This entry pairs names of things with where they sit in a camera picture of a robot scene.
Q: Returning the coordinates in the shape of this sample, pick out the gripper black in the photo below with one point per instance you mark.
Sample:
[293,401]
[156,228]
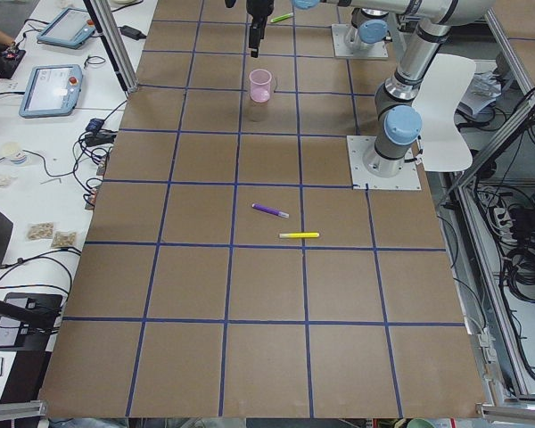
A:
[259,7]

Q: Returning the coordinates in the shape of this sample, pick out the pink mesh cup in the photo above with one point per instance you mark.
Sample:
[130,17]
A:
[260,85]

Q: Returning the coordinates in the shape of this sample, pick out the purple pen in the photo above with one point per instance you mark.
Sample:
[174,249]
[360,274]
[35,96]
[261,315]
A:
[269,210]

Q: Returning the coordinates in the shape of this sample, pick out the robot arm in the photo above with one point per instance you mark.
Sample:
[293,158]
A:
[399,123]
[368,28]

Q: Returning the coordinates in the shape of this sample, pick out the white paper cup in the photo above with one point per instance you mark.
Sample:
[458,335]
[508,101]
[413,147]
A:
[13,152]

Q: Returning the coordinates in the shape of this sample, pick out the green pen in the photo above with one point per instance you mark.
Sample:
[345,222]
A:
[281,18]

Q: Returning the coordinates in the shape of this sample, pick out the black power adapter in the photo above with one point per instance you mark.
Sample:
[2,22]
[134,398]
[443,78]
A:
[132,33]

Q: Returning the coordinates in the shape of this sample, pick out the far teach pendant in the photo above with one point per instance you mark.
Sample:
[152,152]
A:
[70,29]

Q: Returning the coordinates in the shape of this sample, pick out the teach pendant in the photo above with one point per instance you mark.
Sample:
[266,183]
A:
[70,29]
[52,91]

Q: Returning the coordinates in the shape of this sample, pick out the yellow pen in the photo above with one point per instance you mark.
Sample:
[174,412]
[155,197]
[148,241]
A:
[299,235]

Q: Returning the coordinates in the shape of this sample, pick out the near teach pendant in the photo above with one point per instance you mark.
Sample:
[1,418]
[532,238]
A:
[52,91]

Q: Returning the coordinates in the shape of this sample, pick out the white chair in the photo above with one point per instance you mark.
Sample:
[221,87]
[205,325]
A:
[444,84]

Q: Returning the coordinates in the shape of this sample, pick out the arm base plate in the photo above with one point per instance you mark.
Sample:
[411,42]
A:
[369,171]
[341,51]

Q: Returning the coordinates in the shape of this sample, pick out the aluminium frame post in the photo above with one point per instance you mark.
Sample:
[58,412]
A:
[107,28]

